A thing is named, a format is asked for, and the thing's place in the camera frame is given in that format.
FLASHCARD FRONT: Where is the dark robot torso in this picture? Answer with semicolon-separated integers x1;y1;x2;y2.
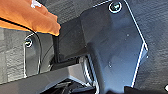
0;62;98;94

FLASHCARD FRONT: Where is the round base light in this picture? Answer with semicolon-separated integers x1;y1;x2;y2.
23;37;34;49

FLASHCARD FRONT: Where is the thin black base cable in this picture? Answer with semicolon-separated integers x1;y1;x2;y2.
0;17;43;74

